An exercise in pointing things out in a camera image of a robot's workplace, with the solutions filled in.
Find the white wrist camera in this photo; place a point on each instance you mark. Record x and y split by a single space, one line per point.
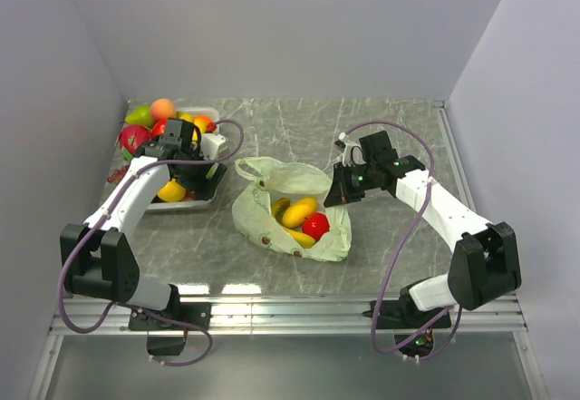
211 145
352 153

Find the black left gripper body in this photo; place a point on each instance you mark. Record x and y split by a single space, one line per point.
193 175

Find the shiny red fake apple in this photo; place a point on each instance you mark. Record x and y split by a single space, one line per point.
316 226

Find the pink fake dragon fruit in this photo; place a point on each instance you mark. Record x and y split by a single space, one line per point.
131 138

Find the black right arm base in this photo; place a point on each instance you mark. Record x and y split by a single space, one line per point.
397 315

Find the large yellow banana bunch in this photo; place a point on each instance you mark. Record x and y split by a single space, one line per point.
304 240

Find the small yellow banana bunch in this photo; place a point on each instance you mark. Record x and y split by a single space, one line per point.
187 117

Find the green yellow fake pear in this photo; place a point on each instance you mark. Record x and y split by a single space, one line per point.
140 116

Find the red fake grape bunch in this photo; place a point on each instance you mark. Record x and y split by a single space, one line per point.
117 176

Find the aluminium mounting rail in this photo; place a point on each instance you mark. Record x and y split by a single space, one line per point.
320 315

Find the white plastic fruit bin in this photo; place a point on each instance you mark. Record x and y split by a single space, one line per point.
158 205

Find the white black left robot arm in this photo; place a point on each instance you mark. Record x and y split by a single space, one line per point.
98 261

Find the yellow fake lemon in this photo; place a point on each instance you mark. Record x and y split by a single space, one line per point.
172 192

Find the pale green avocado plastic bag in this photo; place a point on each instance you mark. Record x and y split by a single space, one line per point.
270 180

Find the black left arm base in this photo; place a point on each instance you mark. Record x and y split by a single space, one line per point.
167 331

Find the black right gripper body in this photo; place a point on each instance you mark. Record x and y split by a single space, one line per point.
360 180

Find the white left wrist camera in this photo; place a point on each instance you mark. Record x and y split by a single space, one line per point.
211 145

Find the dark red fake plum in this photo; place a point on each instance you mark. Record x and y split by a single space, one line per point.
190 196

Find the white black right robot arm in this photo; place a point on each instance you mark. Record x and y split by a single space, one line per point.
484 264

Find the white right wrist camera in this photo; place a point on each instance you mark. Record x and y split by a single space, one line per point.
352 153

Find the orange fake tangerine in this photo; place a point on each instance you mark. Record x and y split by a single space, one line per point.
204 123

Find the orange fake peach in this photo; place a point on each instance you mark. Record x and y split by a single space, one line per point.
162 109

